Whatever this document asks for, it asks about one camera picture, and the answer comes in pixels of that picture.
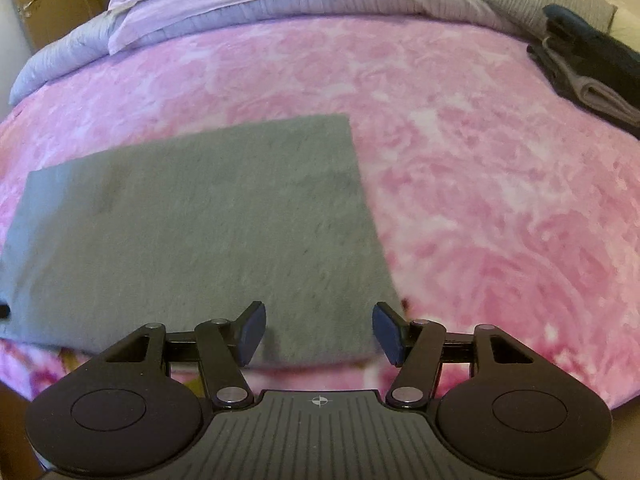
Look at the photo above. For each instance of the dark blue folded garment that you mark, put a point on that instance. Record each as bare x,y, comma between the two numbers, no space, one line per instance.
595,42

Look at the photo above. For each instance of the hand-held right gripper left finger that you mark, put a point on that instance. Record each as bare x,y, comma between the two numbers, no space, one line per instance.
252,332

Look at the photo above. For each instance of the grey sweatshirt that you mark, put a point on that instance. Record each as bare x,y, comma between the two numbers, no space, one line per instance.
200,230

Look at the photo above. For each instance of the black folded garment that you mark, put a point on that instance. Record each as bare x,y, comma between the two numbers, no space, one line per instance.
557,72

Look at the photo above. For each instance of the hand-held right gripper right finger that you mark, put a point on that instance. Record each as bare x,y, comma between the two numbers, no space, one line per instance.
387,332

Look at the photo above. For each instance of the pink rose print blanket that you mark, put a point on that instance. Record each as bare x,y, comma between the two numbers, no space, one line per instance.
490,200

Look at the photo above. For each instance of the light grey folded garment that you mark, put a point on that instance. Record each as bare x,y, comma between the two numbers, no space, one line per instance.
597,92

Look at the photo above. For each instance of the grey striped quilt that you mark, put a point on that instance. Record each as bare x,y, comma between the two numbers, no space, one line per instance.
235,15

